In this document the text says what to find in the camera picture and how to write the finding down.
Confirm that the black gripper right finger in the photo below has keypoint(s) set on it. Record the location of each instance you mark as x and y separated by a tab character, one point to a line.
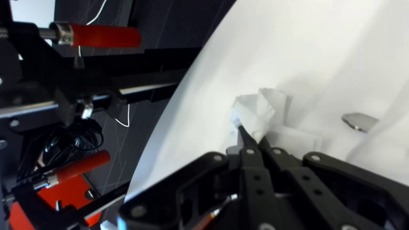
339	191

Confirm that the white flat board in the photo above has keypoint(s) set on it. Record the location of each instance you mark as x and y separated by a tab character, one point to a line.
33	12

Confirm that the metal spoon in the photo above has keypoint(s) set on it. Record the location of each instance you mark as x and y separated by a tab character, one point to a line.
359	121

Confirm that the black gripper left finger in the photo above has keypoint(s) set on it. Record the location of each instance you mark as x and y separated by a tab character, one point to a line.
250	186

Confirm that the white napkin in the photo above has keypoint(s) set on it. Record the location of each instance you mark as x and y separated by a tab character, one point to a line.
263	110

